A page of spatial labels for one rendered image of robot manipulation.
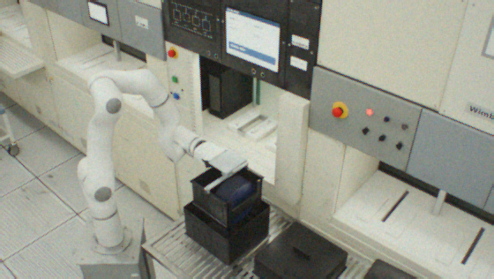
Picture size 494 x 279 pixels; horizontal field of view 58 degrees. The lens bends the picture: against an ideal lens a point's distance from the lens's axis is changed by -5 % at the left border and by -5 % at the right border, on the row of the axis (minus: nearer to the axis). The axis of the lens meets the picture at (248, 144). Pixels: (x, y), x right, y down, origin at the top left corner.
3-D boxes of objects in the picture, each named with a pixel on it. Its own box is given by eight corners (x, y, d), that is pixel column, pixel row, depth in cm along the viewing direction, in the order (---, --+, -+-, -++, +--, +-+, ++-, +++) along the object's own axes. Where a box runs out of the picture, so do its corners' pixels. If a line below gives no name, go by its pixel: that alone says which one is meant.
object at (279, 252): (250, 272, 197) (251, 252, 189) (294, 234, 215) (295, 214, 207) (306, 311, 181) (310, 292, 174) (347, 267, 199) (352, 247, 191)
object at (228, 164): (230, 192, 220) (230, 137, 201) (263, 213, 209) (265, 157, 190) (191, 218, 206) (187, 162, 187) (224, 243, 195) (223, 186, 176)
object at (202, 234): (227, 203, 231) (226, 177, 220) (270, 231, 216) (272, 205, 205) (184, 234, 214) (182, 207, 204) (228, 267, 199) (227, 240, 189)
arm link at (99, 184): (105, 182, 198) (116, 205, 187) (77, 185, 192) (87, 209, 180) (117, 75, 175) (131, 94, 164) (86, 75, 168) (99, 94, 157)
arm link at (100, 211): (93, 223, 193) (82, 181, 178) (82, 197, 205) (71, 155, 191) (121, 214, 198) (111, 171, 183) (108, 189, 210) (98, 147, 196)
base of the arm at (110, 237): (86, 255, 202) (78, 227, 191) (94, 224, 217) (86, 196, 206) (129, 254, 203) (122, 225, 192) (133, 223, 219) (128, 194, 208)
